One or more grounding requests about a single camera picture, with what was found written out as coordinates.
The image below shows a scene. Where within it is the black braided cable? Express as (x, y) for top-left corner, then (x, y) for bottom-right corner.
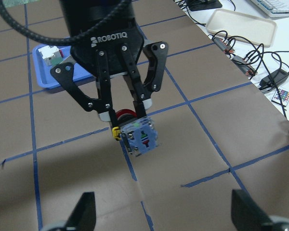
(0, 0), (132, 46)

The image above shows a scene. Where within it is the colourful remote control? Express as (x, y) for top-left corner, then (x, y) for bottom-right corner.
(271, 88), (289, 107)

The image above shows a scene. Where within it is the red emergency stop button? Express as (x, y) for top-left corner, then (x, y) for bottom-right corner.
(112, 109), (159, 156)

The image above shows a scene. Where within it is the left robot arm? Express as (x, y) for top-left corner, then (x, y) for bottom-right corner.
(51, 0), (168, 127)

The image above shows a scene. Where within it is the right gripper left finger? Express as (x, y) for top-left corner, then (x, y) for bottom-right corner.
(64, 192), (96, 231)

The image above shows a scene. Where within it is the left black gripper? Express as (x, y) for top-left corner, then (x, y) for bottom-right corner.
(50, 21), (170, 128)

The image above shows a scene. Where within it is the black cable bundle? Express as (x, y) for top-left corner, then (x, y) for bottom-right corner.
(175, 0), (289, 118)

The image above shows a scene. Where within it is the beige plastic tray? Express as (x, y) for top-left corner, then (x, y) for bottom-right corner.
(206, 9), (277, 47)

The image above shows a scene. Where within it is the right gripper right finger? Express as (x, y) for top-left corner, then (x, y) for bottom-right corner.
(231, 189), (273, 231)

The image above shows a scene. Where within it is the green terminal block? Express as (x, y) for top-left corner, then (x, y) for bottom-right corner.
(49, 57), (64, 66)

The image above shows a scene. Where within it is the white keyboard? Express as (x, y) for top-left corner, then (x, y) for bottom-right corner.
(249, 0), (289, 18)

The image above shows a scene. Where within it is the blue plastic tray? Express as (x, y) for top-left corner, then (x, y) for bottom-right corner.
(32, 44), (92, 89)

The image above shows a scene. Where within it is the black power adapter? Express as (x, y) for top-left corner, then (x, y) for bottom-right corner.
(259, 69), (289, 90)

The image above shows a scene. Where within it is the white circuit breaker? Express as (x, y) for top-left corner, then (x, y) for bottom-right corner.
(38, 45), (63, 66)

